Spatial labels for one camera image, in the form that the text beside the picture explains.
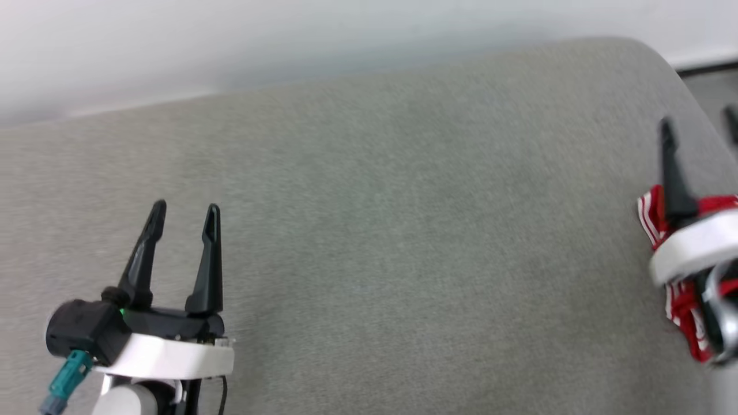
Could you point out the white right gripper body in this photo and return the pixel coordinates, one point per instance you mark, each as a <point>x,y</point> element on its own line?
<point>697,245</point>

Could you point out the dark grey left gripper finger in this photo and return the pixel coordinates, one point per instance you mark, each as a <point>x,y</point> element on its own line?
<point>144,259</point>
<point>210,271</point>

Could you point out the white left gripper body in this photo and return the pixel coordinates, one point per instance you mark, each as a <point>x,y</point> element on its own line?
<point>173,357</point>

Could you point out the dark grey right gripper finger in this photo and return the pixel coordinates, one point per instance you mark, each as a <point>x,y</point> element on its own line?
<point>674,184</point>
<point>733,124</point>

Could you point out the red white basketball jersey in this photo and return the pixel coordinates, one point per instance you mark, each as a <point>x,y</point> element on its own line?
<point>680,305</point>

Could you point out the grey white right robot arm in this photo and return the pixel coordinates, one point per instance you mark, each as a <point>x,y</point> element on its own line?
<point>723,323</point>

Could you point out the grey fabric sofa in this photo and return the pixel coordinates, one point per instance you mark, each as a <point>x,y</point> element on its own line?
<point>403,230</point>

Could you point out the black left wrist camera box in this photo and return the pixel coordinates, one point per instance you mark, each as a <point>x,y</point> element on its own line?
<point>86,328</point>

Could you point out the teal left camera connector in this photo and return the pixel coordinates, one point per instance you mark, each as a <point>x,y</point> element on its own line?
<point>69,374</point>

